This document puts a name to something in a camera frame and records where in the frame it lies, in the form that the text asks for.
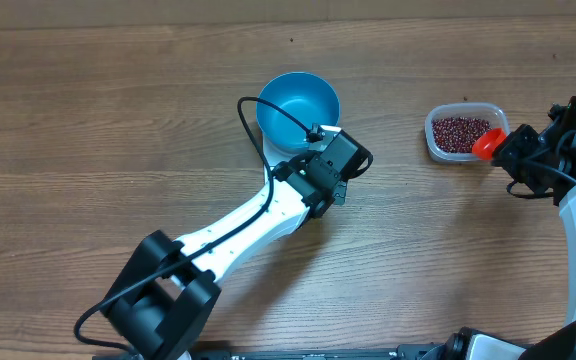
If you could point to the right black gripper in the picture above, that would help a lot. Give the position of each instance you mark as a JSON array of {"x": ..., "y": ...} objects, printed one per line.
[{"x": 523, "y": 139}]

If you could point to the red measuring scoop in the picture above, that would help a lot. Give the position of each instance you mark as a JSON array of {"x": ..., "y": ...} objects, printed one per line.
[{"x": 484, "y": 146}]

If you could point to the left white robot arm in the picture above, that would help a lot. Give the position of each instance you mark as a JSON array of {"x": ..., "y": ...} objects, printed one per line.
[{"x": 164, "y": 295}]

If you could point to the clear plastic bean container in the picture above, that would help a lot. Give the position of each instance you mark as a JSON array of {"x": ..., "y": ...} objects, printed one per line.
[{"x": 487, "y": 111}]

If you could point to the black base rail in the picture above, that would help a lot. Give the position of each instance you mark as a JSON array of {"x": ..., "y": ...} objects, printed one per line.
[{"x": 467, "y": 343}]

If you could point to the white digital kitchen scale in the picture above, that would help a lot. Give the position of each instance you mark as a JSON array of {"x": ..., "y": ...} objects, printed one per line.
[{"x": 275, "y": 155}]

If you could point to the teal blue bowl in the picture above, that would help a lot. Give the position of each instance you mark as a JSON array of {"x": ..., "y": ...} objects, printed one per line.
[{"x": 307, "y": 97}]

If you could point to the red beans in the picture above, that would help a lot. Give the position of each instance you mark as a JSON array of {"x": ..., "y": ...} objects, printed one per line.
[{"x": 458, "y": 134}]

